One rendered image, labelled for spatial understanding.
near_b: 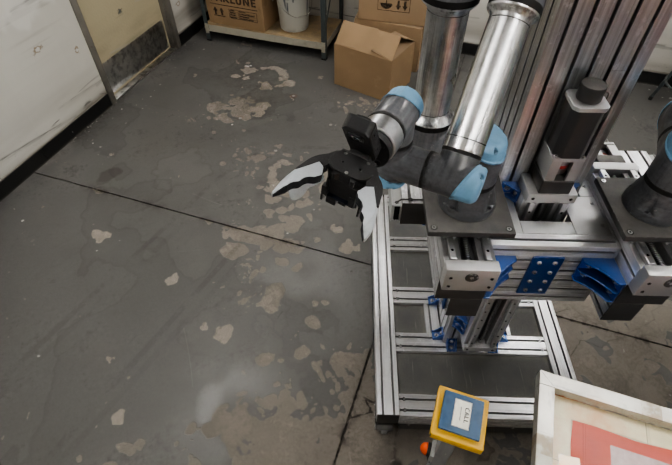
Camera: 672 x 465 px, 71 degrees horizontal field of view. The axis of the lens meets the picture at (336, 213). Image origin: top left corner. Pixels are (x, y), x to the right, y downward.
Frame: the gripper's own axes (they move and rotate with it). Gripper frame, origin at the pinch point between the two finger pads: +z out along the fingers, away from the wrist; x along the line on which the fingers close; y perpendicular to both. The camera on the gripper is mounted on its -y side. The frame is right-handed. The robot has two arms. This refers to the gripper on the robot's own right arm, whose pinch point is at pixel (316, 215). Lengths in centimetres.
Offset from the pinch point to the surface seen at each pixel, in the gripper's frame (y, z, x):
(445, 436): 68, -8, -39
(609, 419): 63, -30, -73
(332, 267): 173, -101, 29
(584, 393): 60, -32, -65
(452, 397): 66, -17, -37
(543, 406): 61, -24, -57
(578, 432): 64, -24, -67
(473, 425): 65, -13, -44
